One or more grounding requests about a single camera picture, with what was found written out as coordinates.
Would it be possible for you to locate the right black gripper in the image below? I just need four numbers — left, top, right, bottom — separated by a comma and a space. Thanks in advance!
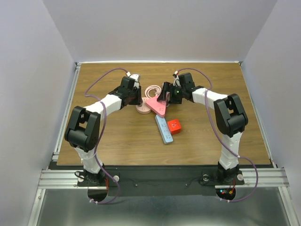
158, 81, 186, 104

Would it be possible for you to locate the pink round power strip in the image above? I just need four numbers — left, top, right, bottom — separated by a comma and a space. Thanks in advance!
136, 97, 151, 114

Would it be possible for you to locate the pink triangular power strip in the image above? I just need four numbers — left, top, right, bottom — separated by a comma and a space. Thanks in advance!
146, 95, 169, 118

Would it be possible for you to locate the red cube socket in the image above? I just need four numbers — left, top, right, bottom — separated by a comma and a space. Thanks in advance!
167, 119, 182, 135

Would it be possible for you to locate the blue power strip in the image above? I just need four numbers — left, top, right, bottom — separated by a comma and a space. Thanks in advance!
155, 115, 174, 145

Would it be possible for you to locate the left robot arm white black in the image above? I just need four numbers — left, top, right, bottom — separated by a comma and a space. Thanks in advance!
64, 74, 143, 186

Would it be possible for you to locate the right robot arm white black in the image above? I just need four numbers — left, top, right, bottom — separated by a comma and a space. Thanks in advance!
157, 71, 248, 184

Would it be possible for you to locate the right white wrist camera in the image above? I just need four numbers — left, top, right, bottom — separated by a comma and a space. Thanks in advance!
173, 71, 181, 87

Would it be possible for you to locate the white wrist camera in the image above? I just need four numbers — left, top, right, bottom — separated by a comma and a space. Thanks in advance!
126, 72, 141, 88
173, 71, 181, 87

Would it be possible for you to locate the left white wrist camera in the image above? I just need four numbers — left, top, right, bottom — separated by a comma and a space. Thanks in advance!
126, 72, 141, 88

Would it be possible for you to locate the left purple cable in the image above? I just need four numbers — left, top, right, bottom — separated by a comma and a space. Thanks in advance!
85, 68, 122, 205

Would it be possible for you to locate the purple cable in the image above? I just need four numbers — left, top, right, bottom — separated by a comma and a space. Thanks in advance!
85, 68, 122, 205
175, 68, 259, 203

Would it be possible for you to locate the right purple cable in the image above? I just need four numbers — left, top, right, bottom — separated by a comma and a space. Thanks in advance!
175, 68, 259, 203

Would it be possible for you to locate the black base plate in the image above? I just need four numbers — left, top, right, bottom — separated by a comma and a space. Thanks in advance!
75, 165, 245, 201

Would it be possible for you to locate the aluminium rail frame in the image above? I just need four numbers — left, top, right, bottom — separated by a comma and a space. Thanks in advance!
29, 62, 290, 226

